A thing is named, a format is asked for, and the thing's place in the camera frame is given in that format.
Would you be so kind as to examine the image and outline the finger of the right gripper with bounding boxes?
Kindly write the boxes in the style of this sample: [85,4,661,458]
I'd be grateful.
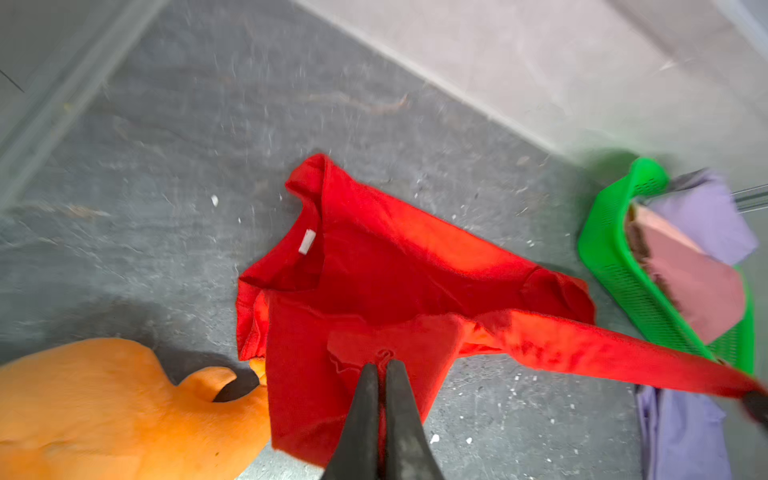
[741,391,768,429]

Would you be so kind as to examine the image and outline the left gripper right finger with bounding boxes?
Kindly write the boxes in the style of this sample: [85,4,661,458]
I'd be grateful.
[385,360,444,480]

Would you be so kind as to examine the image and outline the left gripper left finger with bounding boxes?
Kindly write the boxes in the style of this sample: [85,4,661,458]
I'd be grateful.
[322,364,379,480]

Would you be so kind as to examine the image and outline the red t shirt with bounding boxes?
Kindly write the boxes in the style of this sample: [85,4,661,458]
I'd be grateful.
[236,154,760,466]

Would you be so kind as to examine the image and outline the purple folded t shirt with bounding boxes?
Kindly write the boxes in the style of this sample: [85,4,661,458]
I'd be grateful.
[635,385,732,479]

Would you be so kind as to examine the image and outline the pink folded t shirt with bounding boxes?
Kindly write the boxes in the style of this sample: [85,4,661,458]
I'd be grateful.
[625,202,746,344]

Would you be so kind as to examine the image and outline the purple t shirt in basket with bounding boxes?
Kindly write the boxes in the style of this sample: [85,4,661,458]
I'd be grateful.
[644,169,759,265]

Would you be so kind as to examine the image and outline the green plastic basket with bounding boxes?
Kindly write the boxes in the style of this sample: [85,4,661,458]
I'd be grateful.
[577,158,755,375]

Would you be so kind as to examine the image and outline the orange plush dolphin toy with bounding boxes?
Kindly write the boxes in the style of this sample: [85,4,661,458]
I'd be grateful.
[1,338,271,479]

